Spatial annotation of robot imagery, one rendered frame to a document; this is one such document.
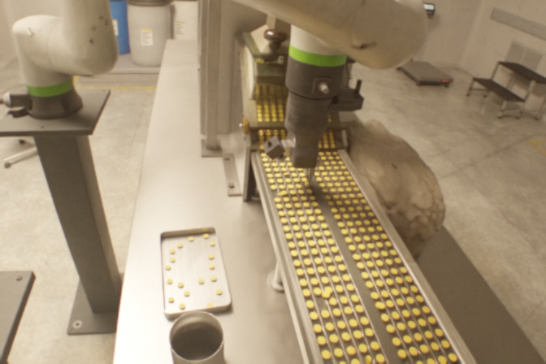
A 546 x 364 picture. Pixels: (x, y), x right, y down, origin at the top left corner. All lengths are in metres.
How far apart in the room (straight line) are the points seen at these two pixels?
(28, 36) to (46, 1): 3.71
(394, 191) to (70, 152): 0.86
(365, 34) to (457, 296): 0.61
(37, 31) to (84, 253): 0.77
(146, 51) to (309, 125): 3.03
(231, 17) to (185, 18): 2.74
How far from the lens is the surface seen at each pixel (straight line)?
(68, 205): 1.25
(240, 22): 1.04
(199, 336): 0.65
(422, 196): 0.76
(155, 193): 0.92
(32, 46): 1.00
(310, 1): 0.36
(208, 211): 0.86
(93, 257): 1.41
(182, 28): 3.79
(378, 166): 0.80
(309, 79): 0.56
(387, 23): 0.41
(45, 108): 1.06
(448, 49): 5.74
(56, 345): 1.68
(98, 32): 0.88
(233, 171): 0.98
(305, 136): 0.61
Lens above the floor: 1.38
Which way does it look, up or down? 34 degrees down
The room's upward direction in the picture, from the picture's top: 7 degrees clockwise
